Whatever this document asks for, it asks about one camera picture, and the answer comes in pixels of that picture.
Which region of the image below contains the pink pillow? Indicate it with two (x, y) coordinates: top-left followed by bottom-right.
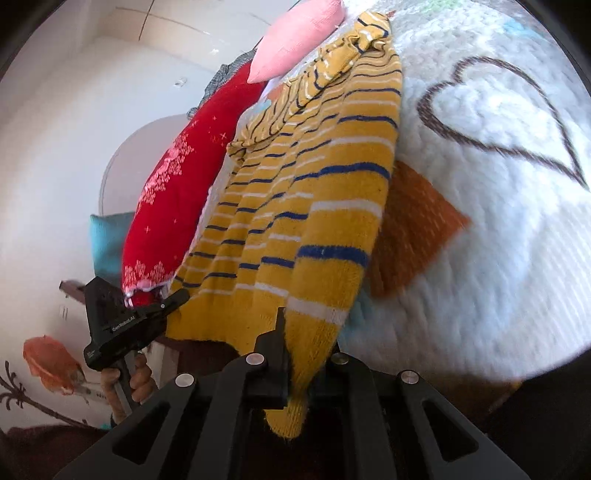
(247, 0), (346, 84)

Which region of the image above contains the yellow striped knit sweater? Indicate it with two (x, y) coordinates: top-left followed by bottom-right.
(165, 11), (403, 439)

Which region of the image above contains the orange and brown wall sticker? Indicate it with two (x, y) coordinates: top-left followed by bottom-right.
(0, 336), (106, 429)

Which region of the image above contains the grey knit cloth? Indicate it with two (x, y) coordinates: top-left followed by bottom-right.
(187, 48), (257, 118)

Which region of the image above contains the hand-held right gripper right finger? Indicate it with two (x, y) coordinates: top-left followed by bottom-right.
(308, 352), (530, 480)

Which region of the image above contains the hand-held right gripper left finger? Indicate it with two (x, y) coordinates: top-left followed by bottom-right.
(53, 307), (293, 480)

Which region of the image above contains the white arched headboard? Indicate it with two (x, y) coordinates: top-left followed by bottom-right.
(99, 113), (197, 217)

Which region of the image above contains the person's left hand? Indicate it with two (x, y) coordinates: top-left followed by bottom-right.
(100, 351), (154, 424)

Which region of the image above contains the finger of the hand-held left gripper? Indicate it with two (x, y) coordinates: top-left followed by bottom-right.
(139, 288), (191, 320)

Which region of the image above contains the teal pillow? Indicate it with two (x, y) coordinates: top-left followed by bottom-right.
(89, 213), (138, 288)

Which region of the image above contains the dark wooden furniture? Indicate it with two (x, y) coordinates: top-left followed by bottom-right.
(59, 278), (88, 304)

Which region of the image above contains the white quilted heart-print bedspread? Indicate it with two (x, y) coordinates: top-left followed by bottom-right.
(198, 0), (591, 384)

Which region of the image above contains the red patterned blanket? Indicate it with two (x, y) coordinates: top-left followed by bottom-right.
(121, 62), (269, 309)

